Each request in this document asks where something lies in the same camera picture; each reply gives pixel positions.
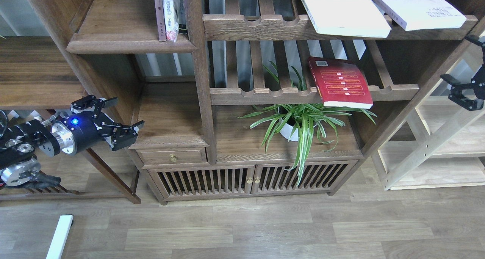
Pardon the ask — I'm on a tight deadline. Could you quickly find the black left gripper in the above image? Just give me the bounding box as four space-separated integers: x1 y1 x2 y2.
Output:
51 95 144 155

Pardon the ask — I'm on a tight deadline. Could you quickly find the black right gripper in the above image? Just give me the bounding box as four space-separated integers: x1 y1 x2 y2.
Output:
440 35 485 111

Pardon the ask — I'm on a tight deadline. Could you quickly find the lavender paperback book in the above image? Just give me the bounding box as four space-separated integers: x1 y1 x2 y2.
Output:
372 0 466 31

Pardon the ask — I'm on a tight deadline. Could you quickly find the white book with green cover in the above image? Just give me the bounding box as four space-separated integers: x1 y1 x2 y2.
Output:
301 0 391 38

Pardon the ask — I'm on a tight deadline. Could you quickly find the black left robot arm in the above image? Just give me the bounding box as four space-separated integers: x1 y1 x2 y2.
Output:
0 95 144 188

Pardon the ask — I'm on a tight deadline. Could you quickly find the white robot base bar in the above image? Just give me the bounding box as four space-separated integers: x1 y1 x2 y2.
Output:
46 214 74 259

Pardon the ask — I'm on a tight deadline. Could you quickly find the light wooden shelf rack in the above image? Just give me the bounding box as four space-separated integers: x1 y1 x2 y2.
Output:
371 31 485 191

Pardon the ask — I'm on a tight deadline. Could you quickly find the brass drawer knob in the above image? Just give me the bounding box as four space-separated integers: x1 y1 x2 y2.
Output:
169 154 178 163

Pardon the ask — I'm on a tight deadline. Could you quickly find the white pink upright book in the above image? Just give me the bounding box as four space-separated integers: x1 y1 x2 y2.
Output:
162 0 180 42

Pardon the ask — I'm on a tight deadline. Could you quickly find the dark upright book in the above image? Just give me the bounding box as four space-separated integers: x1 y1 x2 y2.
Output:
177 0 188 35

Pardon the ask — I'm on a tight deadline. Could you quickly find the red hardcover book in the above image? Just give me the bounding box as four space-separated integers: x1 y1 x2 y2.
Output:
308 57 374 109

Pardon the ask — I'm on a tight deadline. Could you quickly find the thin mauve upright book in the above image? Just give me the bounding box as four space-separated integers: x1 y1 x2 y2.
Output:
154 0 167 42

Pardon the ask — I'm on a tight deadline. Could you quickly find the dark wooden bookshelf cabinet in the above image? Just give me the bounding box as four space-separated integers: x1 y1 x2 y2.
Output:
29 0 484 205

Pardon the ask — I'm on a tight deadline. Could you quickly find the green spider plant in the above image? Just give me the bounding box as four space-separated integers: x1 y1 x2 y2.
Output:
238 61 377 186

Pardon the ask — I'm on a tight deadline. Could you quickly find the white plant pot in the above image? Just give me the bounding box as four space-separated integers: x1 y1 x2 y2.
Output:
277 104 317 143

